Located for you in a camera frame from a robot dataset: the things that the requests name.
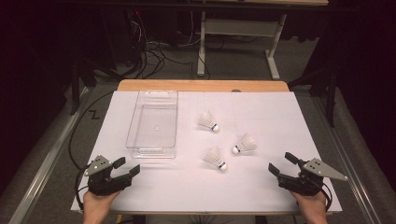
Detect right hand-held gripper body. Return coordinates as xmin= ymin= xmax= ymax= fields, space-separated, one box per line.
xmin=277 ymin=158 xmax=349 ymax=198

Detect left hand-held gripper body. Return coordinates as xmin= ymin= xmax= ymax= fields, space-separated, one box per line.
xmin=83 ymin=154 xmax=134 ymax=197

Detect white shuttlecock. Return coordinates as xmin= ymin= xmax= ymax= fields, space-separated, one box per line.
xmin=231 ymin=133 xmax=258 ymax=155
xmin=203 ymin=146 xmax=228 ymax=172
xmin=197 ymin=110 xmax=220 ymax=133

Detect clear plastic container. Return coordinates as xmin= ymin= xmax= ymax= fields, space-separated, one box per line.
xmin=125 ymin=90 xmax=179 ymax=160

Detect person's left hand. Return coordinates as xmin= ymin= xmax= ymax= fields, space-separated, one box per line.
xmin=82 ymin=189 xmax=121 ymax=221

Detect person's right hand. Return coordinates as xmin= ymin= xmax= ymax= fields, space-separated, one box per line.
xmin=290 ymin=190 xmax=329 ymax=224

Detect white table cover sheet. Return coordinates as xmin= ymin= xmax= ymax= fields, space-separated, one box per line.
xmin=70 ymin=91 xmax=343 ymax=214

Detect black metal stand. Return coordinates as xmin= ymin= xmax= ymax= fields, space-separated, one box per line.
xmin=69 ymin=59 xmax=97 ymax=116
xmin=288 ymin=66 xmax=339 ymax=129

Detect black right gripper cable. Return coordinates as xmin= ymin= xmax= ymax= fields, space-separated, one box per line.
xmin=320 ymin=183 xmax=333 ymax=213

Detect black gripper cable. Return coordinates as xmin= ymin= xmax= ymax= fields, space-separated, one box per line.
xmin=68 ymin=91 xmax=115 ymax=213
xmin=320 ymin=183 xmax=333 ymax=213

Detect aluminium floor rail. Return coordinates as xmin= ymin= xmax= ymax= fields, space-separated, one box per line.
xmin=7 ymin=87 xmax=92 ymax=224
xmin=312 ymin=96 xmax=384 ymax=224

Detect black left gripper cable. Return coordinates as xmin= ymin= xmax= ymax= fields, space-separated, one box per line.
xmin=68 ymin=91 xmax=115 ymax=213

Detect tangle of floor cables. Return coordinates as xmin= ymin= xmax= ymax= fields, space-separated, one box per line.
xmin=124 ymin=8 xmax=211 ymax=80

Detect white metal desk frame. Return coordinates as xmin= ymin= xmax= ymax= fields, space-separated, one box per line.
xmin=196 ymin=0 xmax=330 ymax=81

